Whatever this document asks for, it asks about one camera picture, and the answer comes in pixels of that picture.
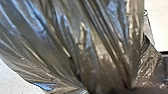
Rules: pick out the shiny silver plastic bag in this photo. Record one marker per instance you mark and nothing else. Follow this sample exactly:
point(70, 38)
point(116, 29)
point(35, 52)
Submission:
point(83, 43)

